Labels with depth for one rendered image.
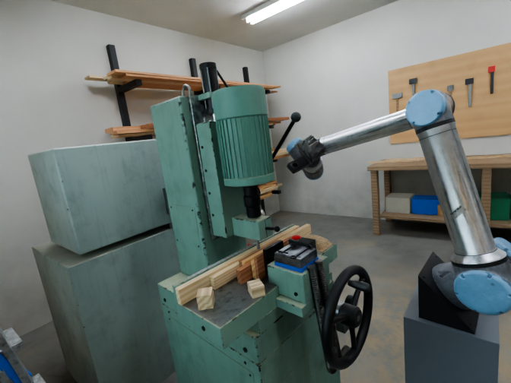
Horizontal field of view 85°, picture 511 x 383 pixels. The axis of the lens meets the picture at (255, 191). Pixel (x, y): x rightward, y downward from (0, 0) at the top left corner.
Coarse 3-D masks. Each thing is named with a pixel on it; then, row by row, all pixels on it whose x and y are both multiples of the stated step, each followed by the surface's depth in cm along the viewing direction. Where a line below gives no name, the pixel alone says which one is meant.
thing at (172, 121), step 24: (168, 120) 104; (168, 144) 108; (192, 144) 101; (168, 168) 112; (192, 168) 101; (168, 192) 116; (192, 192) 103; (192, 216) 107; (192, 240) 111; (216, 240) 111; (240, 240) 120; (192, 264) 116
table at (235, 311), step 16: (336, 256) 111; (224, 288) 87; (240, 288) 86; (272, 288) 84; (176, 304) 83; (192, 304) 81; (224, 304) 79; (240, 304) 78; (256, 304) 78; (272, 304) 83; (288, 304) 80; (304, 304) 79; (192, 320) 78; (208, 320) 72; (224, 320) 72; (240, 320) 74; (256, 320) 78; (208, 336) 73; (224, 336) 70
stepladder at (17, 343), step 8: (0, 328) 94; (8, 328) 107; (0, 336) 92; (8, 336) 102; (16, 336) 102; (0, 344) 92; (8, 344) 94; (16, 344) 97; (0, 352) 94; (8, 352) 93; (0, 360) 93; (8, 360) 93; (16, 360) 95; (0, 368) 93; (8, 368) 94; (16, 368) 95; (24, 368) 100; (0, 376) 93; (8, 376) 94; (16, 376) 96; (24, 376) 97; (40, 376) 114
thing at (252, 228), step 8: (240, 216) 103; (264, 216) 100; (240, 224) 100; (248, 224) 98; (256, 224) 95; (264, 224) 96; (240, 232) 101; (248, 232) 98; (256, 232) 95; (264, 232) 96; (272, 232) 100; (256, 240) 100
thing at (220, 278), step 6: (300, 228) 121; (306, 228) 123; (288, 234) 115; (294, 234) 116; (300, 234) 119; (306, 234) 123; (234, 264) 94; (222, 270) 91; (228, 270) 90; (234, 270) 92; (216, 276) 87; (222, 276) 89; (228, 276) 91; (234, 276) 92; (216, 282) 87; (222, 282) 89; (216, 288) 87
